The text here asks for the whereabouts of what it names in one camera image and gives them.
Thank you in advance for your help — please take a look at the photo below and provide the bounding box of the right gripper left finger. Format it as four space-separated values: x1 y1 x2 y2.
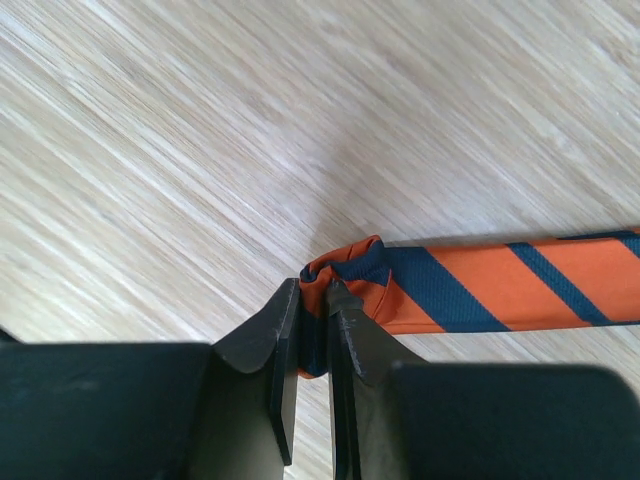
1 279 301 479

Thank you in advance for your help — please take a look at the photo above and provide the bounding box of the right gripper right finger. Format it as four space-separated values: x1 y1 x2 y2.
327 281 639 479

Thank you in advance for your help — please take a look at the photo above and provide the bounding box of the orange navy striped tie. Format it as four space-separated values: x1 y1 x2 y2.
299 229 639 378

